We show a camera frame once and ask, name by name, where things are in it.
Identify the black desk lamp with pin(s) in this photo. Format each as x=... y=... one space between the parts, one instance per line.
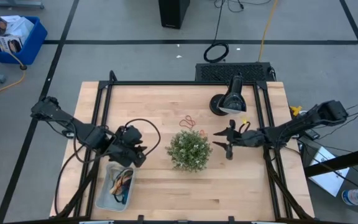
x=232 y=99

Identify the black aluminium table frame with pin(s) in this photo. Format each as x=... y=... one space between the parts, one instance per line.
x=182 y=83

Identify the white paper sheet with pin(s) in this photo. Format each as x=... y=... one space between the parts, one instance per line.
x=328 y=174

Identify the wide red rubber band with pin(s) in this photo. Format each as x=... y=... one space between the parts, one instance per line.
x=126 y=180

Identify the wide tan rubber band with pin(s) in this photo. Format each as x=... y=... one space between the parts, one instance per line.
x=116 y=189

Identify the blue plastic floor bin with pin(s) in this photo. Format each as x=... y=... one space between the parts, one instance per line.
x=33 y=49

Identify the light grey plastic bin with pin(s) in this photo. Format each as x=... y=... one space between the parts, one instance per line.
x=104 y=199

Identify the black table edge bracket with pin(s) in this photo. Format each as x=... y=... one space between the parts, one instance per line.
x=140 y=218
x=231 y=219

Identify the black power adapter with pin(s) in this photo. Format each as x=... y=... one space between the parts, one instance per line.
x=312 y=133

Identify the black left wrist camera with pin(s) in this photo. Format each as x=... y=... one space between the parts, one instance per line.
x=139 y=160

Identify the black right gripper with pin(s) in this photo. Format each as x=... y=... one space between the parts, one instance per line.
x=232 y=140

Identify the orange rubber band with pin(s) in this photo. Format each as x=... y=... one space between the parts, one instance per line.
x=202 y=133

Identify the black vented computer case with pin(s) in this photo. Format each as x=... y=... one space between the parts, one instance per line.
x=233 y=72

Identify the dark grey side table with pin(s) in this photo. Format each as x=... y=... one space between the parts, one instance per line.
x=357 y=179

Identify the yellow clamp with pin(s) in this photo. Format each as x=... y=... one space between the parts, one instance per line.
x=295 y=110

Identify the green artificial plant black pot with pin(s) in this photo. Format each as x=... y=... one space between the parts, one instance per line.
x=189 y=151

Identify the black metal beam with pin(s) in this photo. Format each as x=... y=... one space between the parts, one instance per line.
x=340 y=161

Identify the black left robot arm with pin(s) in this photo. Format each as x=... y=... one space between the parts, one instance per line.
x=61 y=116

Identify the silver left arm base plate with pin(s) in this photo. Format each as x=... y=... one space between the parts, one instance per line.
x=68 y=134

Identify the white printed box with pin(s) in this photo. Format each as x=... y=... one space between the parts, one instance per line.
x=8 y=43
x=14 y=26

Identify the black tower case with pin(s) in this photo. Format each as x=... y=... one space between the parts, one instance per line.
x=172 y=14

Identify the thin red rubber band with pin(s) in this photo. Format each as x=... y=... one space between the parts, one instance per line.
x=189 y=119

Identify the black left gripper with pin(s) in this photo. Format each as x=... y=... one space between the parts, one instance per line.
x=127 y=140

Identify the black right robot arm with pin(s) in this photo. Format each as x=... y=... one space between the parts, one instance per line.
x=291 y=127

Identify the small black floor caster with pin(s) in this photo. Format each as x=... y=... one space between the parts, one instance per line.
x=23 y=67

